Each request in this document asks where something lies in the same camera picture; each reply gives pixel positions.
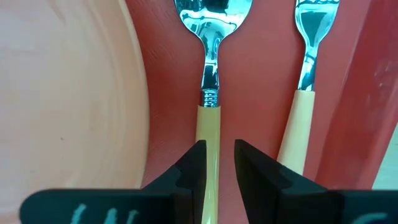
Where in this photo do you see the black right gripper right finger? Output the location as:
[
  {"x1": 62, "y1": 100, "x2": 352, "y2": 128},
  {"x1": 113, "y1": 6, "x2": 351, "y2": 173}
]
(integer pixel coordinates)
[{"x1": 234, "y1": 139, "x2": 343, "y2": 224}]

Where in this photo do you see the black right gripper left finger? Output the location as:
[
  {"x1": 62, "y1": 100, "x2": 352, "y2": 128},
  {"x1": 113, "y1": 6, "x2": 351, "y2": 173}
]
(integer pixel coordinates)
[{"x1": 141, "y1": 139, "x2": 208, "y2": 224}]

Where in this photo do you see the orange round plate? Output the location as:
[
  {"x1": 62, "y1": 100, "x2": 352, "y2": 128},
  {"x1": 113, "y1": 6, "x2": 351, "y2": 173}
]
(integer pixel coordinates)
[{"x1": 0, "y1": 0, "x2": 150, "y2": 224}]

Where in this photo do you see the red plastic tray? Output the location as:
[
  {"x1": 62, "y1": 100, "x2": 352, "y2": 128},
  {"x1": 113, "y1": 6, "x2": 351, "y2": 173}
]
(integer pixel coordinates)
[{"x1": 124, "y1": 0, "x2": 398, "y2": 224}]

